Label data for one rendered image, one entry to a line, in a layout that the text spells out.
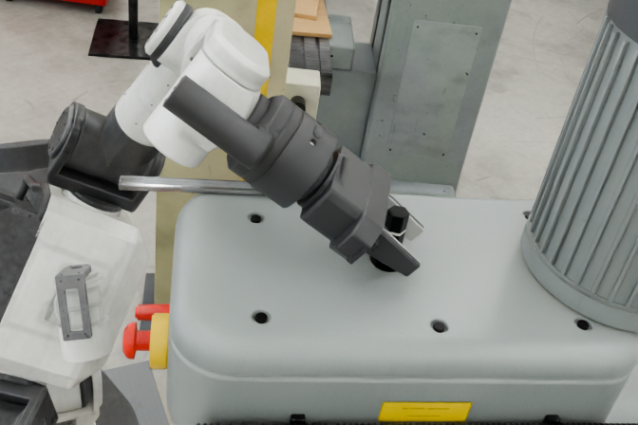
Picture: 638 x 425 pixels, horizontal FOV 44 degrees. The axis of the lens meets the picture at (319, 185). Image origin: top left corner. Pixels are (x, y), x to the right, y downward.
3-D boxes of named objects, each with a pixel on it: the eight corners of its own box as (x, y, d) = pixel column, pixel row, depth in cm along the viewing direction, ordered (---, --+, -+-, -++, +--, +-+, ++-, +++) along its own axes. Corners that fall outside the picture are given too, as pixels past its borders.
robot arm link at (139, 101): (277, 34, 104) (193, 125, 118) (196, -28, 100) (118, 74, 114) (255, 86, 96) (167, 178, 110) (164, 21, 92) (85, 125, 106)
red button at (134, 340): (121, 366, 86) (121, 341, 83) (124, 339, 89) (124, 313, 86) (152, 367, 86) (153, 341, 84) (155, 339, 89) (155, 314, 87)
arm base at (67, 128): (33, 159, 122) (36, 192, 112) (69, 86, 119) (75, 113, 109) (124, 192, 129) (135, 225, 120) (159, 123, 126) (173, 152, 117)
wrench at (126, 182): (117, 195, 85) (117, 190, 85) (121, 175, 88) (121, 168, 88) (341, 205, 89) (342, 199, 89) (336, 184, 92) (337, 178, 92)
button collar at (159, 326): (148, 380, 86) (149, 342, 82) (152, 339, 91) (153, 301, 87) (167, 380, 86) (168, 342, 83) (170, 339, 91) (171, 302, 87)
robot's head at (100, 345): (58, 347, 111) (65, 366, 103) (48, 277, 110) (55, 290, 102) (105, 338, 114) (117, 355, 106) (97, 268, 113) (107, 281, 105)
